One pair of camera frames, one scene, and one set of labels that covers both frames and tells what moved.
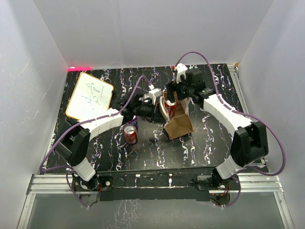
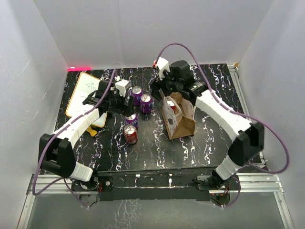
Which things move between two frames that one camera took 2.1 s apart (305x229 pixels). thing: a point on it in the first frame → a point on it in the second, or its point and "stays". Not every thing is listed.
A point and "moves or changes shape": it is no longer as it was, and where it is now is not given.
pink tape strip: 79,69 stays
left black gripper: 156,116 → 124,109
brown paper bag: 180,124 moves or changes shape
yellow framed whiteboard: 90,97 stays
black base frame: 151,185 stays
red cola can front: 130,132 stays
